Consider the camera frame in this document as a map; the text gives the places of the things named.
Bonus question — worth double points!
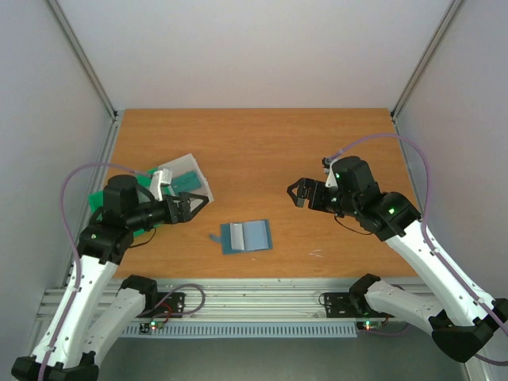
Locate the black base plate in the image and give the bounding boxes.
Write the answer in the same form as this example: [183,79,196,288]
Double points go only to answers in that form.
[318,292,391,320]
[138,292,186,318]

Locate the grey slotted cable duct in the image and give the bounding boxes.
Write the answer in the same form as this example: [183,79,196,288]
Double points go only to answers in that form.
[121,321,357,340]

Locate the left small circuit board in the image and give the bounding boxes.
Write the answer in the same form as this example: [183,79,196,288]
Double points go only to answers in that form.
[138,321,165,334]

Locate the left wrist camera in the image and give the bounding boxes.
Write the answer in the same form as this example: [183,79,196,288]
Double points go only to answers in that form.
[149,167,175,202]

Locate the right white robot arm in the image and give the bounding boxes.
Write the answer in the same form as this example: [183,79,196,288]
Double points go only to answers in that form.
[287,156,507,363]

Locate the small circuit board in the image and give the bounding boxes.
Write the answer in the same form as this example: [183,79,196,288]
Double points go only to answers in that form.
[138,321,165,334]
[356,320,385,331]

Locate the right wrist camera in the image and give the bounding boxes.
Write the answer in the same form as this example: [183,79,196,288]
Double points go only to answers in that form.
[322,157,338,188]

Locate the white plastic bin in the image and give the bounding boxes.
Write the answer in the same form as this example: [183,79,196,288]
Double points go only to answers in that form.
[156,153,214,203]

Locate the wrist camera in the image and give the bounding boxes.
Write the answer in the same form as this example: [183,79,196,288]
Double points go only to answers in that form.
[322,157,338,188]
[149,167,175,202]

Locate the aluminium front rail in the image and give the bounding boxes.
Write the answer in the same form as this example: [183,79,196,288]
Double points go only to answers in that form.
[36,277,473,322]

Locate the aluminium frame post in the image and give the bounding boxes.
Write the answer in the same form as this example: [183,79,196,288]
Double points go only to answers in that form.
[44,0,117,121]
[390,0,465,123]

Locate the teal leather card holder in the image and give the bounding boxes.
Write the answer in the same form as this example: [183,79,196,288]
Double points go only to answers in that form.
[209,219,273,255]

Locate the left aluminium frame post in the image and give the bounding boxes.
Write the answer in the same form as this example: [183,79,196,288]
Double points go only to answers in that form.
[44,0,117,121]

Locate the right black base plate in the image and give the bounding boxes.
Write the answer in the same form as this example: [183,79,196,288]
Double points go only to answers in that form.
[318,292,391,320]

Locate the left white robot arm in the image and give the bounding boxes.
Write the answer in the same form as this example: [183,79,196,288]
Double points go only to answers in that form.
[11,171,209,380]

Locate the aluminium side rail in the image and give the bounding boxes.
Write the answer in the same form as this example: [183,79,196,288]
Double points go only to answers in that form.
[393,117,449,291]
[58,110,124,287]

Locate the right aluminium side rail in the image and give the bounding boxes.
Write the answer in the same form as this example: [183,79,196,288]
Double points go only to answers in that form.
[393,117,449,291]

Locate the right small circuit board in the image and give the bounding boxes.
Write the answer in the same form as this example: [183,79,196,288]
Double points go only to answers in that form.
[356,320,385,331]

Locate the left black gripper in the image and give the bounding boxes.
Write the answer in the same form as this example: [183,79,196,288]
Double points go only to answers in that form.
[128,192,210,231]

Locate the left aluminium side rail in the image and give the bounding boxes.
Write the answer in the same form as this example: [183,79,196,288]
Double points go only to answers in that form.
[58,110,124,287]

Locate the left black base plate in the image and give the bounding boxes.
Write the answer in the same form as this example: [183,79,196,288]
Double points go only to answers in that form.
[138,292,186,318]

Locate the right aluminium frame post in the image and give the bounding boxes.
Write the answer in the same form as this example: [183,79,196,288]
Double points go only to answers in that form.
[390,0,465,123]

